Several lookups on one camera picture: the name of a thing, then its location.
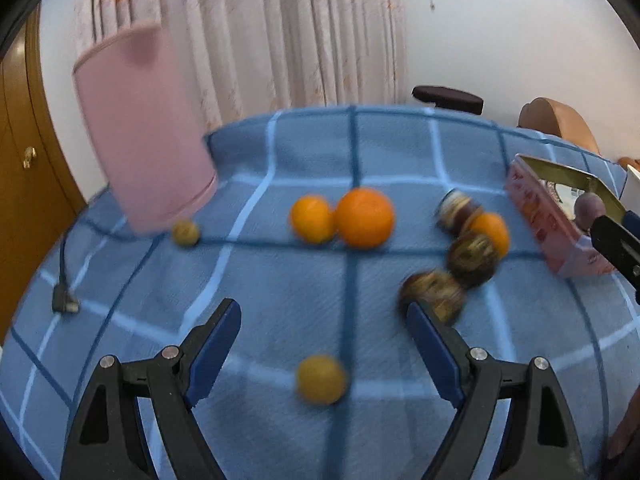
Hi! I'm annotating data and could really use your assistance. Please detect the purple beetroot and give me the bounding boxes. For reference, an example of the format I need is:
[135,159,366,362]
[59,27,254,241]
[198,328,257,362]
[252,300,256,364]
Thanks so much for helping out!
[574,192,606,232]

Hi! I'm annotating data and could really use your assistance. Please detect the small orange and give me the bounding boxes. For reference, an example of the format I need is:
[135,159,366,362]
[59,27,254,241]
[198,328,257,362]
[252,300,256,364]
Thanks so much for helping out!
[469,211,511,259]

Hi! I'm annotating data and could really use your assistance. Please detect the dark mangosteen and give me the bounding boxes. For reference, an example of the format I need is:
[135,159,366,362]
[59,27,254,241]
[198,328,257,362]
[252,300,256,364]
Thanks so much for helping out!
[447,231,500,289]
[398,269,466,326]

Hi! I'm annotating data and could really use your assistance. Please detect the small yellow kumquat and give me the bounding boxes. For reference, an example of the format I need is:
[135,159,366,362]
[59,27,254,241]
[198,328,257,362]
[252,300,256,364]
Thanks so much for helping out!
[296,354,348,405]

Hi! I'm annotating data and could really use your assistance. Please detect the small brown longan fruit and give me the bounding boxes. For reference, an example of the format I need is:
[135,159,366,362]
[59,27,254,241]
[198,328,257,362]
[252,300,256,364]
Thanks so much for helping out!
[171,219,201,247]

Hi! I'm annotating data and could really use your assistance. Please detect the large round orange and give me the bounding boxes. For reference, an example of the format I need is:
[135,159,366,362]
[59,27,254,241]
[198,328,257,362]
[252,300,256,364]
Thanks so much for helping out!
[335,188,396,250]

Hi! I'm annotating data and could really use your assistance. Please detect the oval orange citrus fruit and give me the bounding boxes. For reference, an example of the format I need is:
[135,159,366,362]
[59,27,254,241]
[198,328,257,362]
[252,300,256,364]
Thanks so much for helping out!
[288,194,336,245]

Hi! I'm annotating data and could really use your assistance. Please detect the operator hand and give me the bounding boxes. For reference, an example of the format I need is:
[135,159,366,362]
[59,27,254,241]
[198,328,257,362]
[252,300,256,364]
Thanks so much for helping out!
[606,398,639,460]

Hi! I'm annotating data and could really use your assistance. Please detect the pink metal tin box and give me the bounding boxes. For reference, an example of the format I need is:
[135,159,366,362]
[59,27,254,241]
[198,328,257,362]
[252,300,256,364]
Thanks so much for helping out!
[506,154,625,278]

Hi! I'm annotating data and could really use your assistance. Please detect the brown leather armchair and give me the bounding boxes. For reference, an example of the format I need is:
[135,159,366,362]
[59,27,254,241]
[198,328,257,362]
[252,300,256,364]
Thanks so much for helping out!
[518,98,601,155]

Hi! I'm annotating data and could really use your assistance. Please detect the dark round stool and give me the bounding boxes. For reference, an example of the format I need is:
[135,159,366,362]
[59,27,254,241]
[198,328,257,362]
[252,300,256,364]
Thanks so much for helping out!
[411,84,484,115]

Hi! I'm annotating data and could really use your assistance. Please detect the wooden door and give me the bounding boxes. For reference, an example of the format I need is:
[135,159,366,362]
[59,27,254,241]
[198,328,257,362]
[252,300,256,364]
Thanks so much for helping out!
[0,10,86,335]

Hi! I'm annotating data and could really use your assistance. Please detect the pink cylindrical appliance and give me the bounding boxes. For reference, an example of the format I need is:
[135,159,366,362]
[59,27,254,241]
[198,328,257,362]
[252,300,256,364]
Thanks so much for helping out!
[73,25,218,234]

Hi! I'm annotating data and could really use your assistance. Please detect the blue plaid tablecloth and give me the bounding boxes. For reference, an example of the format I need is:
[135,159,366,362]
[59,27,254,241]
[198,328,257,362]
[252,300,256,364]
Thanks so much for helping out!
[1,107,639,479]

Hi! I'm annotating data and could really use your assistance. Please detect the brass door knob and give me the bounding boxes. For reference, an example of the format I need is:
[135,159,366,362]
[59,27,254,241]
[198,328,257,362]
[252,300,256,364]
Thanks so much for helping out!
[23,146,37,170]

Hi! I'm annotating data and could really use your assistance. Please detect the pink floral curtain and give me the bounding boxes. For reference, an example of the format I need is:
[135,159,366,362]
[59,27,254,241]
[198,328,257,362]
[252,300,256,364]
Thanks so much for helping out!
[75,0,408,130]

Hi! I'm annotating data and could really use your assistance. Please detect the black power cable plug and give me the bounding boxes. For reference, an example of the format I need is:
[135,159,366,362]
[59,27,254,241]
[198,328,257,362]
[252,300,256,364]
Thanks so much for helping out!
[51,230,79,314]

